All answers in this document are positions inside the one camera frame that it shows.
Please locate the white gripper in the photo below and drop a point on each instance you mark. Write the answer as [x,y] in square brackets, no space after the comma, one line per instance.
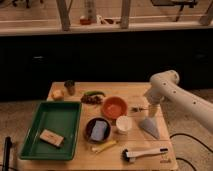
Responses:
[152,109]

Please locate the metal fork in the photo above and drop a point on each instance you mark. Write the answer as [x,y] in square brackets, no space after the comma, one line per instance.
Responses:
[138,109]

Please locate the white paper cup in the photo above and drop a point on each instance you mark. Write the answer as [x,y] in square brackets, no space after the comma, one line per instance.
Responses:
[123,124]

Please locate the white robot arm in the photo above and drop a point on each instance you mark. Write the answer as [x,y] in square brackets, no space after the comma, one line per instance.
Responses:
[165,84]

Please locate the grey triangular cloth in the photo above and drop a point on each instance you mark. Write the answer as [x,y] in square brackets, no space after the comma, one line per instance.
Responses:
[149,125]

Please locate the orange bowl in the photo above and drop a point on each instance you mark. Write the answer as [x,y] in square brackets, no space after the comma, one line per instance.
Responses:
[114,107]

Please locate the black dish brush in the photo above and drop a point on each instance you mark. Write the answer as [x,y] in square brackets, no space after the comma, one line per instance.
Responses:
[131,156]

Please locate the blue sponge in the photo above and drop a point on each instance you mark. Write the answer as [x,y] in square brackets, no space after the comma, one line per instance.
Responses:
[98,131]

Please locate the dark brown bowl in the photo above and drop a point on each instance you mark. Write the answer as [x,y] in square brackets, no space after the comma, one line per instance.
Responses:
[89,126]

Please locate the green chili pepper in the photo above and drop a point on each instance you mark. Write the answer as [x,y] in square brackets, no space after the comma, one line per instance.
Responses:
[91,93]

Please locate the bunch of dark grapes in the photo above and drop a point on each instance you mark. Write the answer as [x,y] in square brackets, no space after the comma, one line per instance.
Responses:
[91,99]

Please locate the yellow round fruit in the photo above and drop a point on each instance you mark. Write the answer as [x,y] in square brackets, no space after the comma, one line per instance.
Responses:
[57,95]

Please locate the green plastic tray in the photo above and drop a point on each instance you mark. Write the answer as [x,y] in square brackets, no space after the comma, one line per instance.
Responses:
[63,119]

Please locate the wooden block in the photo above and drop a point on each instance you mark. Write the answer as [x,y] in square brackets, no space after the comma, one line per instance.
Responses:
[52,138]

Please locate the red object on shelf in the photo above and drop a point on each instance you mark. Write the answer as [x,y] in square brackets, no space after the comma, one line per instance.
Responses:
[84,21]

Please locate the black pole stand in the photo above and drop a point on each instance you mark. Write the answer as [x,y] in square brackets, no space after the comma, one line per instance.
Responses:
[6,154]

